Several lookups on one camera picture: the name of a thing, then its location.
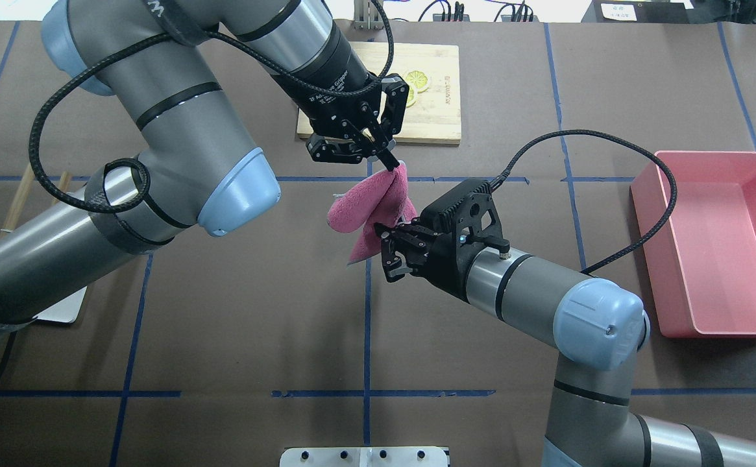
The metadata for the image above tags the white rectangular tray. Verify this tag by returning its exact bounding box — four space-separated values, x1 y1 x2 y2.
30 188 93 324

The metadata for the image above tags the wooden cutting board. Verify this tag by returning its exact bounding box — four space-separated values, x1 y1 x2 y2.
296 43 462 145

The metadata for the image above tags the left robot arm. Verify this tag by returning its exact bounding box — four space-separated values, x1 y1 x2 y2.
0 1 410 339

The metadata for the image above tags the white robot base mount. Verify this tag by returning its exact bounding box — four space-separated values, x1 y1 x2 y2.
279 446 451 466

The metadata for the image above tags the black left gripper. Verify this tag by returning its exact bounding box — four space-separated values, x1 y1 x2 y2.
304 73 411 172

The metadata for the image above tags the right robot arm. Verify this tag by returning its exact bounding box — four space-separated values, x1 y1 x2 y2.
375 222 756 466

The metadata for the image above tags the pink plastic bin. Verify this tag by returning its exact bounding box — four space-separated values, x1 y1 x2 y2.
644 150 756 338

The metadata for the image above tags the wooden rack rod inner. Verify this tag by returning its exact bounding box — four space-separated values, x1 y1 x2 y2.
49 171 73 206

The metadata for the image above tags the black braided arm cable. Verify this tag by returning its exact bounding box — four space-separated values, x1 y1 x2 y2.
489 130 677 276
30 0 396 213

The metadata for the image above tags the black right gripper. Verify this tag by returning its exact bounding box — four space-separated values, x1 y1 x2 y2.
374 222 510 302

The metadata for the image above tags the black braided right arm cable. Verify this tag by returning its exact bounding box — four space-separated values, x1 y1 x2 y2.
489 130 677 276

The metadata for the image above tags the lemon slice upper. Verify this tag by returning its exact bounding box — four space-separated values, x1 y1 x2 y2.
404 70 430 93

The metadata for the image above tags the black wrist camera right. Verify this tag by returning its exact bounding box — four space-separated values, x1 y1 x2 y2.
419 178 500 237

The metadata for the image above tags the pink and grey cloth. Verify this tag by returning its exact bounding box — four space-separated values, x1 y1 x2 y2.
327 162 419 265

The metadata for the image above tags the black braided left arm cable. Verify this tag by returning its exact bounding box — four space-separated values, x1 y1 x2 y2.
30 0 396 213

